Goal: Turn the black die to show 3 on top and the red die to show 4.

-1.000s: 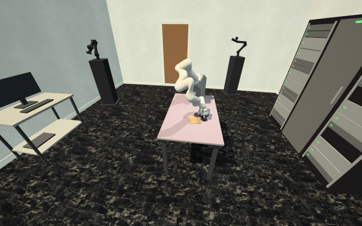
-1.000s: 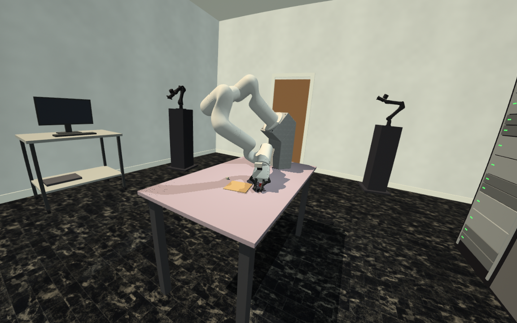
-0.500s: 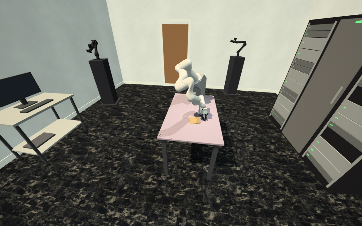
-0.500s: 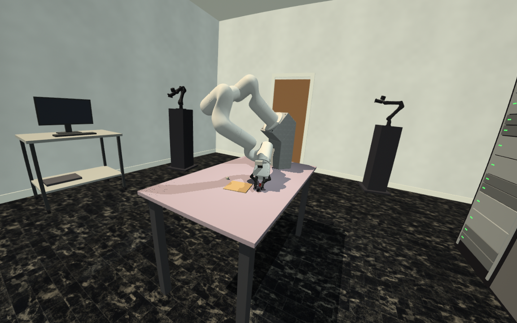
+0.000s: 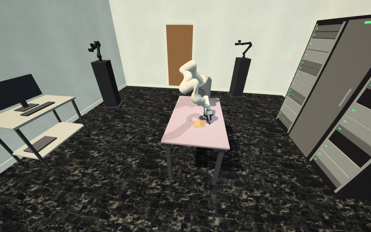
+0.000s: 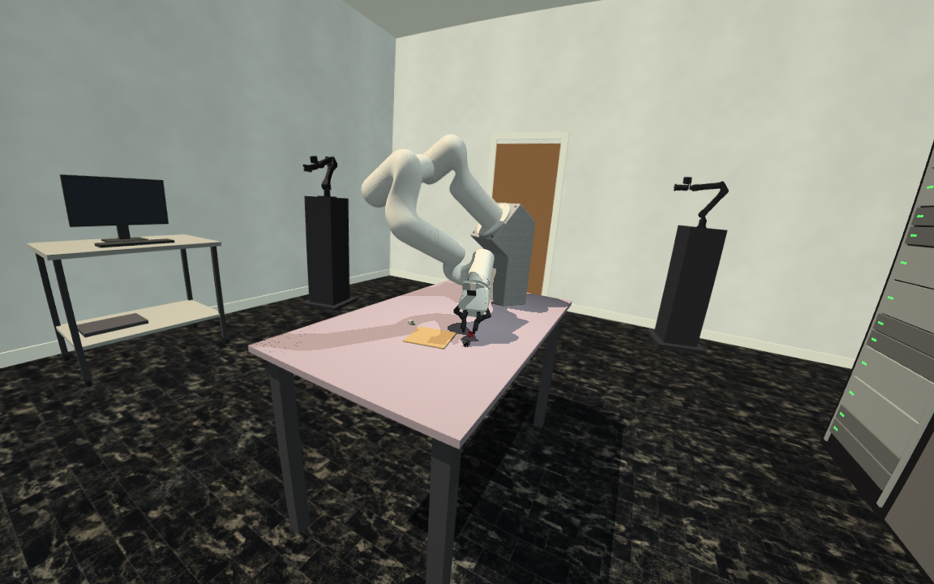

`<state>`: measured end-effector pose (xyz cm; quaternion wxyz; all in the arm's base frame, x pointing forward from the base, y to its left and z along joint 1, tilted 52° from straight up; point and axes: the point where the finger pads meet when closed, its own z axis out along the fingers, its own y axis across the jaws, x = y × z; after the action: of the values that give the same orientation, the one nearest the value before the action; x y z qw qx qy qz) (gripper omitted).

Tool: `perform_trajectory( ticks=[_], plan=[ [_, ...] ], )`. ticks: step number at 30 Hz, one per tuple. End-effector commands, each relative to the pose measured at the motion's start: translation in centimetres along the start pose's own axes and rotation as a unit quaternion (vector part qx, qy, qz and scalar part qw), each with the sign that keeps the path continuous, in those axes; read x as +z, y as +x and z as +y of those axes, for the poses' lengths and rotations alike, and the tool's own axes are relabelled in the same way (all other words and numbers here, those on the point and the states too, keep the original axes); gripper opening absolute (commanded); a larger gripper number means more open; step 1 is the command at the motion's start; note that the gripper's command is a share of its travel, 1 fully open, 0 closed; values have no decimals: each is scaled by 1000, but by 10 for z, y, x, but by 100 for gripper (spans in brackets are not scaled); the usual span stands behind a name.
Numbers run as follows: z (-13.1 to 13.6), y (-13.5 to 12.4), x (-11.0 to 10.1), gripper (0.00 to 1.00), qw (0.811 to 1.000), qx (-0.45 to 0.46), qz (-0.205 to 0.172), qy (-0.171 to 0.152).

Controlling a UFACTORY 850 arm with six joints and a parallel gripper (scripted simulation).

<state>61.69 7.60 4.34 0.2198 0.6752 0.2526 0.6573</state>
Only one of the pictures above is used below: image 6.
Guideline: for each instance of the orange mat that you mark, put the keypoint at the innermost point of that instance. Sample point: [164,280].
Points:
[430,337]

